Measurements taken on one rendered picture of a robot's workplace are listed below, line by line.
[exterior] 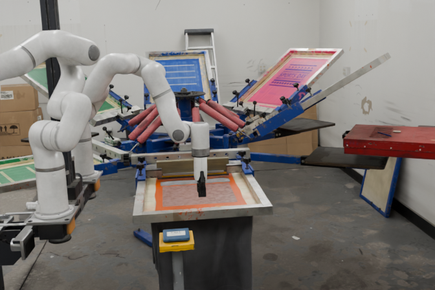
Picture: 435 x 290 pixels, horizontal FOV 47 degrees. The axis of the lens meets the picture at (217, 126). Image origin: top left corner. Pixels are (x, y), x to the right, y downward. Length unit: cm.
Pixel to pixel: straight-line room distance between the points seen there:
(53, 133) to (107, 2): 519
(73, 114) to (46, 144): 13
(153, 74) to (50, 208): 65
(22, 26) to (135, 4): 145
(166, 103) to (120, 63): 24
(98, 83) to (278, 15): 503
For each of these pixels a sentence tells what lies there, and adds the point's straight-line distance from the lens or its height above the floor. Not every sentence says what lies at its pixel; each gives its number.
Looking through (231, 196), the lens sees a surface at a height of 96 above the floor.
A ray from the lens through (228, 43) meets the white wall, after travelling 676.
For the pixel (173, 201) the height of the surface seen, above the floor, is 96.
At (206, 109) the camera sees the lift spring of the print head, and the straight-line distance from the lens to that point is 329.
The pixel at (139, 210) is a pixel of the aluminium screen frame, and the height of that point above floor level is 99.
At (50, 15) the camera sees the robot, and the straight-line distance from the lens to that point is 188.
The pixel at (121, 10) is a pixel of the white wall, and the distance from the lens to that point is 672.
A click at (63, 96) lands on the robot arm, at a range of 169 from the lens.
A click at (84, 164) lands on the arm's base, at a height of 120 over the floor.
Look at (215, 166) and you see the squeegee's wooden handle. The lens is 266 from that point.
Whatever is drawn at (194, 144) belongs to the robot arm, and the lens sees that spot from 201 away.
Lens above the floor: 172
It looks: 11 degrees down
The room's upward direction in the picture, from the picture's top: 2 degrees counter-clockwise
